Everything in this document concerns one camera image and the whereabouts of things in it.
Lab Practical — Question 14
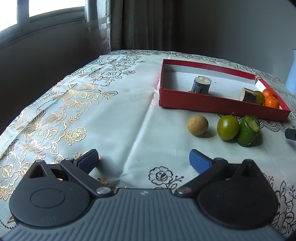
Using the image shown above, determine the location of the green cucumber piece cut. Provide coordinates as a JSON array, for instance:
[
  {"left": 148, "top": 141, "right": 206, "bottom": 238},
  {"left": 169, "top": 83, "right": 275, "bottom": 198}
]
[{"left": 236, "top": 115, "right": 260, "bottom": 147}]

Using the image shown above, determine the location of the dark sugarcane piece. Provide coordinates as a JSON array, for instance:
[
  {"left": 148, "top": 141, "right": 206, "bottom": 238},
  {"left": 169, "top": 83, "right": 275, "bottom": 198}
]
[
  {"left": 239, "top": 88, "right": 257, "bottom": 103},
  {"left": 191, "top": 76, "right": 212, "bottom": 94}
]

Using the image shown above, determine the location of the orange mandarin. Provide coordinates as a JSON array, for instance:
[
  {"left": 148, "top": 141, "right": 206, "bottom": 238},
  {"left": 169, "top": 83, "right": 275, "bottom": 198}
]
[
  {"left": 264, "top": 96, "right": 280, "bottom": 109},
  {"left": 262, "top": 88, "right": 275, "bottom": 98}
]

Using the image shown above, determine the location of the green tomato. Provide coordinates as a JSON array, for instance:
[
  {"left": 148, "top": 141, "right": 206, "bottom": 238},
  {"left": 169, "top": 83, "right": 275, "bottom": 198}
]
[
  {"left": 255, "top": 90, "right": 265, "bottom": 105},
  {"left": 217, "top": 115, "right": 239, "bottom": 141}
]

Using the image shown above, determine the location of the window with grey frame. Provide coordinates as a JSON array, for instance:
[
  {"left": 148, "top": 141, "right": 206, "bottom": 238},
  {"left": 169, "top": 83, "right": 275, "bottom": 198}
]
[{"left": 1, "top": 1, "right": 85, "bottom": 48}]

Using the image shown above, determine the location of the floral white tablecloth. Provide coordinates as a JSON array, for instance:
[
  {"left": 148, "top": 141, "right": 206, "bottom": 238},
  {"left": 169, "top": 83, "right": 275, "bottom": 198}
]
[{"left": 1, "top": 50, "right": 295, "bottom": 237}]

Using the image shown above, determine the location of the brown patterned curtain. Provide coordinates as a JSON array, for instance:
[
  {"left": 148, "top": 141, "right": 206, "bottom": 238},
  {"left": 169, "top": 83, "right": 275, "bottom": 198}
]
[{"left": 85, "top": 1, "right": 183, "bottom": 57}]

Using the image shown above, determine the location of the red shallow cardboard box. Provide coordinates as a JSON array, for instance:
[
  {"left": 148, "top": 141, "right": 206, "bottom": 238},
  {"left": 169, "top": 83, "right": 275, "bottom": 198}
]
[{"left": 159, "top": 59, "right": 291, "bottom": 122}]

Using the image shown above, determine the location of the light blue electric kettle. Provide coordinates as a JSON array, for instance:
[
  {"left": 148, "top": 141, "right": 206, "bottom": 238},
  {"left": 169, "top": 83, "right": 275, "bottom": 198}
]
[{"left": 285, "top": 49, "right": 296, "bottom": 95}]

